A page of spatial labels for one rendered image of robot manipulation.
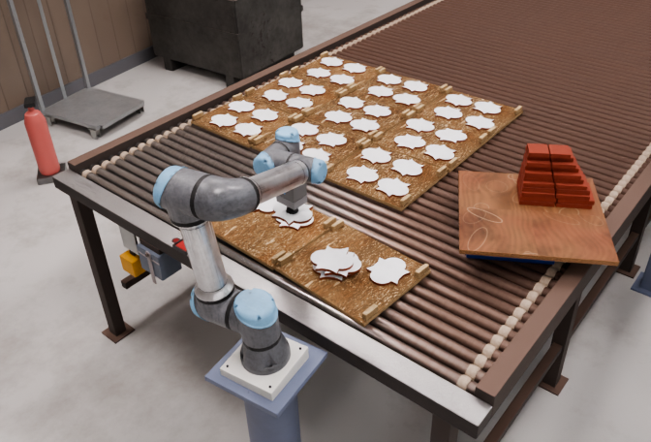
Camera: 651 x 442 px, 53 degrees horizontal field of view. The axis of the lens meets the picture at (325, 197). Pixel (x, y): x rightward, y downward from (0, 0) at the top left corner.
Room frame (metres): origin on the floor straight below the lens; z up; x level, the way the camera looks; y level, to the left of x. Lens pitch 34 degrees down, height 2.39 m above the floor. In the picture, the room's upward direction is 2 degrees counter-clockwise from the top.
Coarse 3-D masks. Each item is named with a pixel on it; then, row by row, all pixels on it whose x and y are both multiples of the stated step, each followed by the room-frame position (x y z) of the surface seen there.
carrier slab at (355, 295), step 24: (336, 240) 1.88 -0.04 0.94; (360, 240) 1.87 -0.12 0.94; (288, 264) 1.75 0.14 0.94; (312, 264) 1.75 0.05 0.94; (408, 264) 1.73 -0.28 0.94; (312, 288) 1.62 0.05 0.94; (336, 288) 1.62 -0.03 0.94; (360, 288) 1.62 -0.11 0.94; (384, 288) 1.61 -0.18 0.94; (408, 288) 1.61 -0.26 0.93; (360, 312) 1.50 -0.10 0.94
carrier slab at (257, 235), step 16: (224, 224) 2.00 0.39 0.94; (240, 224) 2.00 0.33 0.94; (256, 224) 2.00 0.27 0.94; (272, 224) 1.99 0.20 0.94; (320, 224) 1.98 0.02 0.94; (224, 240) 1.92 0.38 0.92; (240, 240) 1.90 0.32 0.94; (256, 240) 1.89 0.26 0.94; (272, 240) 1.89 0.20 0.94; (288, 240) 1.89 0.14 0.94; (304, 240) 1.88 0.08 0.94; (256, 256) 1.80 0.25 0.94; (272, 256) 1.80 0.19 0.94
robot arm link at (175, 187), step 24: (168, 168) 1.42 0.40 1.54; (168, 192) 1.35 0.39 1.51; (192, 192) 1.32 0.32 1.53; (192, 216) 1.33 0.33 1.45; (192, 240) 1.36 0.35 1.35; (216, 240) 1.41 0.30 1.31; (192, 264) 1.38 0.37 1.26; (216, 264) 1.39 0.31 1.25; (216, 288) 1.38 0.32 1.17; (216, 312) 1.36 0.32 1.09
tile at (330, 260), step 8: (328, 248) 1.77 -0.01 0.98; (312, 256) 1.73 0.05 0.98; (320, 256) 1.73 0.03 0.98; (328, 256) 1.73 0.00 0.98; (336, 256) 1.73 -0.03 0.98; (344, 256) 1.73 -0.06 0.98; (320, 264) 1.69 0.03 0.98; (328, 264) 1.69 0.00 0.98; (336, 264) 1.69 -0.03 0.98; (344, 264) 1.69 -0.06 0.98; (352, 264) 1.69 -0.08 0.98; (336, 272) 1.64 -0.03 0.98
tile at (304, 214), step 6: (276, 204) 1.84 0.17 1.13; (276, 210) 1.80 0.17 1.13; (282, 210) 1.80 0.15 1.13; (300, 210) 1.80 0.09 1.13; (306, 210) 1.80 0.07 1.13; (276, 216) 1.77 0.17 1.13; (282, 216) 1.77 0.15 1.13; (288, 216) 1.77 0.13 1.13; (294, 216) 1.77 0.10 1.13; (300, 216) 1.77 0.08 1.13; (306, 216) 1.77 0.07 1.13; (288, 222) 1.74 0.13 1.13; (294, 222) 1.75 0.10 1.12; (300, 222) 1.74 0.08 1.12; (306, 222) 1.75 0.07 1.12
